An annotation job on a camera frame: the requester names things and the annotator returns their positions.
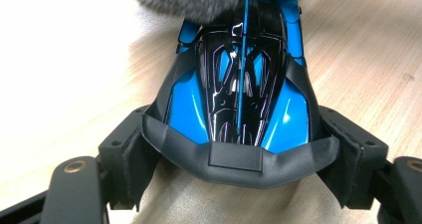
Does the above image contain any grey fluffy cloth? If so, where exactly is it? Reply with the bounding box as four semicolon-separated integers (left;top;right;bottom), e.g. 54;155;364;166
105;0;326;25

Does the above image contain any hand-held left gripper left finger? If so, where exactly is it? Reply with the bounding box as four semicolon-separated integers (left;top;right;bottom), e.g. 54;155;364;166
98;106;161;212

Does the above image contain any blue and black toy car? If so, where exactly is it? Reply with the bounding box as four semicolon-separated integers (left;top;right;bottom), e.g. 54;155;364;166
140;0;341;189

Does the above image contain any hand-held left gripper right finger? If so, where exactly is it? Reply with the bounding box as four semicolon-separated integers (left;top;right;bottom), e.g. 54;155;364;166
316;106;389;210

